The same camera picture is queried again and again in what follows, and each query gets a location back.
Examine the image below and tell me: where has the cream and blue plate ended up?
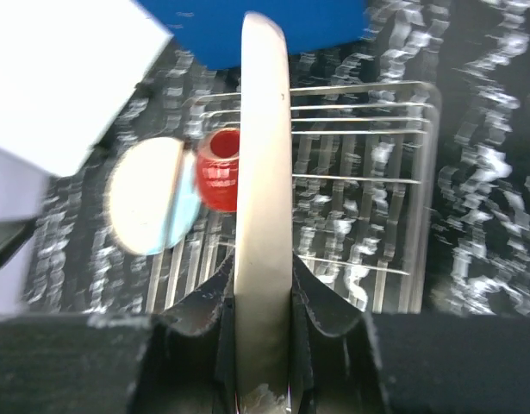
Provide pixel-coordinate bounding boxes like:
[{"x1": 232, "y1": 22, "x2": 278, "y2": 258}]
[{"x1": 104, "y1": 137, "x2": 201, "y2": 255}]

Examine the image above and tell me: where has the whiteboard with red writing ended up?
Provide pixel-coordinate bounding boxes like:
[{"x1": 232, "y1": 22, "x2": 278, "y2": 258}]
[{"x1": 0, "y1": 1, "x2": 170, "y2": 177}]

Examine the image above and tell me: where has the wire dish rack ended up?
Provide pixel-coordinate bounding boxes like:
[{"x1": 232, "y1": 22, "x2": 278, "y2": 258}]
[{"x1": 145, "y1": 81, "x2": 441, "y2": 313}]

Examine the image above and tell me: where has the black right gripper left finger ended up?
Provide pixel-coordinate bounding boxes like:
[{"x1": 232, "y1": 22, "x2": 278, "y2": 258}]
[{"x1": 0, "y1": 258, "x2": 236, "y2": 413}]

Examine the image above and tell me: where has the blue ring binder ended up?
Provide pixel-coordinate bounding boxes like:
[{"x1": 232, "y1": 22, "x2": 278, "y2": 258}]
[{"x1": 138, "y1": 0, "x2": 369, "y2": 70}]

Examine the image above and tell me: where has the red bowl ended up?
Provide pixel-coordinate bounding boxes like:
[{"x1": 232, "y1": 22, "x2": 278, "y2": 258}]
[{"x1": 196, "y1": 128, "x2": 240, "y2": 212}]

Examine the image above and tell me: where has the cream and pink plate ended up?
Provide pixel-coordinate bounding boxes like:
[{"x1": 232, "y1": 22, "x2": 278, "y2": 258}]
[{"x1": 234, "y1": 12, "x2": 293, "y2": 413}]

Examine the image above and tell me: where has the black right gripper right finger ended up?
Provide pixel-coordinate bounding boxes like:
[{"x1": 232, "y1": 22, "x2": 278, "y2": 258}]
[{"x1": 290, "y1": 259, "x2": 530, "y2": 413}]

